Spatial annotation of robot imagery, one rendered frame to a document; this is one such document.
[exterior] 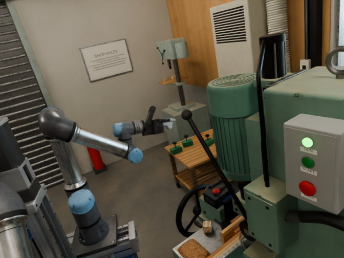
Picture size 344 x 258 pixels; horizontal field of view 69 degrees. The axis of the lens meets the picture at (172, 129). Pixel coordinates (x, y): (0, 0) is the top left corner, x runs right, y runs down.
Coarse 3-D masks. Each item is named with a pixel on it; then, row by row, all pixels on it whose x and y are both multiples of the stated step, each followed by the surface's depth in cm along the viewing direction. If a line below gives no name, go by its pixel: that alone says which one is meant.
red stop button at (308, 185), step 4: (300, 184) 47; (304, 184) 46; (308, 184) 46; (300, 188) 47; (304, 188) 47; (308, 188) 46; (312, 188) 45; (304, 192) 47; (308, 192) 46; (312, 192) 46
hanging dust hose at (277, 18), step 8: (272, 0) 190; (280, 0) 188; (272, 8) 193; (280, 8) 190; (272, 16) 194; (280, 16) 193; (272, 24) 197; (280, 24) 194; (272, 32) 199; (280, 32) 197; (288, 40) 201; (288, 56) 204; (288, 64) 205; (288, 72) 208
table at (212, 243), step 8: (200, 216) 116; (216, 224) 105; (224, 224) 104; (200, 232) 103; (216, 232) 101; (184, 240) 101; (200, 240) 99; (208, 240) 98; (216, 240) 98; (176, 248) 98; (208, 248) 95; (216, 248) 94; (176, 256) 97
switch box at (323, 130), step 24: (288, 120) 48; (312, 120) 45; (336, 120) 43; (288, 144) 47; (336, 144) 40; (288, 168) 49; (312, 168) 45; (336, 168) 41; (288, 192) 52; (336, 192) 43
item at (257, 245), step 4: (252, 244) 71; (256, 244) 71; (260, 244) 71; (248, 248) 70; (252, 248) 70; (256, 248) 70; (260, 248) 69; (264, 248) 69; (244, 252) 69; (248, 252) 69; (252, 252) 69; (256, 252) 68; (260, 252) 68; (264, 252) 68; (268, 252) 68; (272, 252) 67; (284, 252) 68; (244, 256) 70; (248, 256) 68; (252, 256) 68; (256, 256) 67; (260, 256) 67; (264, 256) 67; (268, 256) 67; (272, 256) 66; (276, 256) 66; (280, 256) 67; (284, 256) 69
